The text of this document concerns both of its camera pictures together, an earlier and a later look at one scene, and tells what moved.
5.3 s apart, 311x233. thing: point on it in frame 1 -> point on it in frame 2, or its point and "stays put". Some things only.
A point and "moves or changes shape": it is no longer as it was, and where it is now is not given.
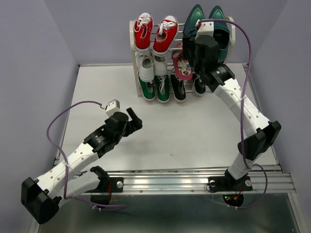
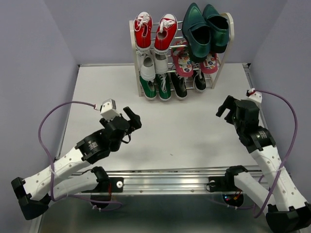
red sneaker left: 143,27 stays put
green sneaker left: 148,89 stays put
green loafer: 221,29 moves or changes shape
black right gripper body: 190,42 -> 231,118
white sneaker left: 145,63 stays put
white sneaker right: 160,65 stays put
